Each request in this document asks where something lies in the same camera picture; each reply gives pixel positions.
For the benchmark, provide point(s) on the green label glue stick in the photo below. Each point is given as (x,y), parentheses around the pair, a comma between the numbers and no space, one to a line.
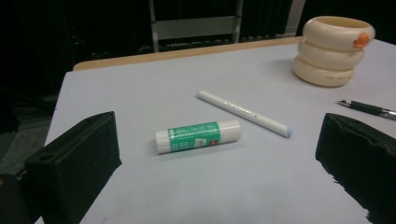
(193,137)

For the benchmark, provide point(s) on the white pen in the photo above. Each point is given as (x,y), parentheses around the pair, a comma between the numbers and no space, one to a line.
(246,113)

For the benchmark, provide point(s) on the black pen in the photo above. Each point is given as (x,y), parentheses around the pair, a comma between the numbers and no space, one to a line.
(367,108)

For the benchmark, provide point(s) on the white table mat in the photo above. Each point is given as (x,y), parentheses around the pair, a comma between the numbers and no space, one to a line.
(218,186)

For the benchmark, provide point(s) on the grey metal stand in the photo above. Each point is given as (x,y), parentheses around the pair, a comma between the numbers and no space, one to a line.
(193,28)

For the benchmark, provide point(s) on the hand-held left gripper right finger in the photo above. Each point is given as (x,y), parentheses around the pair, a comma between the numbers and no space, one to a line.
(361,155)

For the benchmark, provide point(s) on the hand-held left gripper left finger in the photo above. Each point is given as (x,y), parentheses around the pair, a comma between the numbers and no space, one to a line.
(74,161)

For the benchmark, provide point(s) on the cream ringed pen holder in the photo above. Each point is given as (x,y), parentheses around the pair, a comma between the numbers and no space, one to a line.
(330,53)

